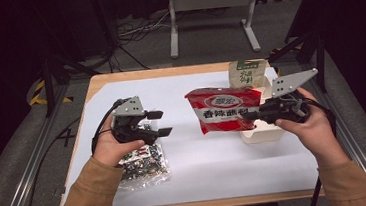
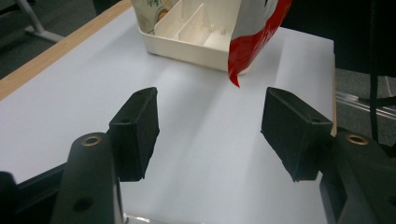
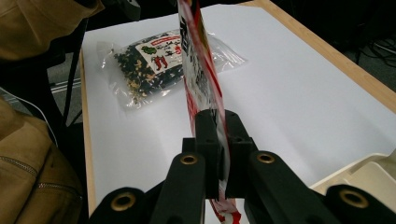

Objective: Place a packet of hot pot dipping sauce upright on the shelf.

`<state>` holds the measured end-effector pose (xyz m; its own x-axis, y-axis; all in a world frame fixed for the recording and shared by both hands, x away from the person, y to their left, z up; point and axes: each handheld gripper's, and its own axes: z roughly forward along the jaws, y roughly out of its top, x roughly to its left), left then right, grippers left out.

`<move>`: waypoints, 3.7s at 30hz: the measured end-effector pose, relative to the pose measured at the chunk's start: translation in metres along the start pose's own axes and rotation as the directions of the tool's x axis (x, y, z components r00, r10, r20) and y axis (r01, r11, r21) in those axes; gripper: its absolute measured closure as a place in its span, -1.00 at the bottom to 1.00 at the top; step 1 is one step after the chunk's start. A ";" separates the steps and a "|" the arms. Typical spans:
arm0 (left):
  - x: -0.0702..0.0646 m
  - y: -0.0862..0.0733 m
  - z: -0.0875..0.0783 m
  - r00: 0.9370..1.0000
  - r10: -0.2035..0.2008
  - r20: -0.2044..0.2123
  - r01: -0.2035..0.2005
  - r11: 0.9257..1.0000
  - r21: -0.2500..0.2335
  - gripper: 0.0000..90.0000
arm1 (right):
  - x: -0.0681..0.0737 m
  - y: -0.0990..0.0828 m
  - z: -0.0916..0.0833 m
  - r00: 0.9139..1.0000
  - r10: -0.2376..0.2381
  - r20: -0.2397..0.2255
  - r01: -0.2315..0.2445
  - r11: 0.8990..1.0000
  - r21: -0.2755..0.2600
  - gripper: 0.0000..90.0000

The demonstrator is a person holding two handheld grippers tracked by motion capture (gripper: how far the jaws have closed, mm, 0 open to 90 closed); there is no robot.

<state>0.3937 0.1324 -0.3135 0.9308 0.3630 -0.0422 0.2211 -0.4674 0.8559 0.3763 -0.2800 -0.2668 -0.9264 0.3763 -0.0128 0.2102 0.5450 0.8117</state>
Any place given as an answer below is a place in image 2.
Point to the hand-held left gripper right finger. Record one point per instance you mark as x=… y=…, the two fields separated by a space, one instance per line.
x=292 y=137

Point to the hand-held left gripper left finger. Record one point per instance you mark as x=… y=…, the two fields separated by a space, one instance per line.
x=134 y=137

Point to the red snack packet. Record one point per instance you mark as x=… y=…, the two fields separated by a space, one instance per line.
x=249 y=46

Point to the white divided box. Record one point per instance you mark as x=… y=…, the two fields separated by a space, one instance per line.
x=186 y=49

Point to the beige green snack packet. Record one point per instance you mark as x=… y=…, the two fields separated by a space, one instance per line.
x=149 y=15

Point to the black metal stand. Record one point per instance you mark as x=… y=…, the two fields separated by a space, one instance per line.
x=374 y=77

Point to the white metal stand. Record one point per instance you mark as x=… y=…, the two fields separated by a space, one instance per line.
x=40 y=32

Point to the aluminium floor rail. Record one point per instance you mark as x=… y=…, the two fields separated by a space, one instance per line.
x=367 y=104

